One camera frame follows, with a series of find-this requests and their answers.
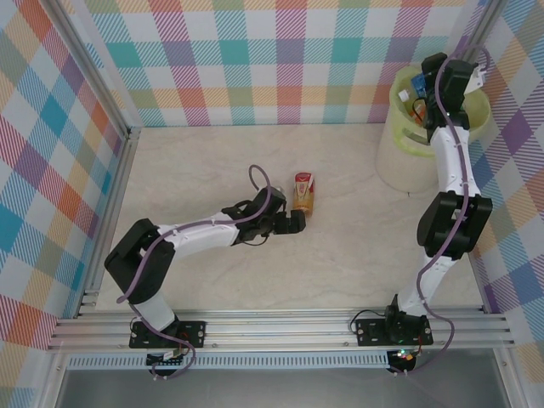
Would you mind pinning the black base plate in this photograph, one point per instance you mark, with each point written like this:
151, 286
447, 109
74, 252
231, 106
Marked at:
367, 333
193, 333

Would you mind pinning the left aluminium corner post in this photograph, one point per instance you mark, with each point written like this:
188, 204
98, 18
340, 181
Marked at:
93, 72

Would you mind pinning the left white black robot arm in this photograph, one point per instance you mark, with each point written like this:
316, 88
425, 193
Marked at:
127, 259

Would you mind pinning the circuit board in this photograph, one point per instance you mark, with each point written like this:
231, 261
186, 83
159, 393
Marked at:
404, 356
163, 358

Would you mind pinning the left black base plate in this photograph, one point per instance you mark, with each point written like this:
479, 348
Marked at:
193, 333

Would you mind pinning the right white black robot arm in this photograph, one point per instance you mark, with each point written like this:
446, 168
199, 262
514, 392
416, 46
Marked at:
446, 170

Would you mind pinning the red label tea bottle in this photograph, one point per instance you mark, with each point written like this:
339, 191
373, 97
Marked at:
304, 191

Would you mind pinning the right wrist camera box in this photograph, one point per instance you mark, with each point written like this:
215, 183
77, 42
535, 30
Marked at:
475, 83

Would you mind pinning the aluminium side rail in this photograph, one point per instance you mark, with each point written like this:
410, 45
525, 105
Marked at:
115, 204

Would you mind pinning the left circuit board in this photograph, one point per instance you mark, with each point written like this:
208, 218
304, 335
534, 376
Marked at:
163, 358

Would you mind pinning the right circuit board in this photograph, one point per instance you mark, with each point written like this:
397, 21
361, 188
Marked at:
404, 356

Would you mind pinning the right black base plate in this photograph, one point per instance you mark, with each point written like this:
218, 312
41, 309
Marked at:
367, 333

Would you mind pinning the right aluminium corner post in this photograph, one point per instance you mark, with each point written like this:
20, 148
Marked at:
478, 30

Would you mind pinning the aluminium corner post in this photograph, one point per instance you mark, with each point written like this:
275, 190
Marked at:
478, 30
93, 72

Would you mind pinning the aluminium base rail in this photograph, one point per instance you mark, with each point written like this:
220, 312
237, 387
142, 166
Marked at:
276, 329

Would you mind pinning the grey metal base panel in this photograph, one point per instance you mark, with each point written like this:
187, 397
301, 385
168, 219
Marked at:
276, 389

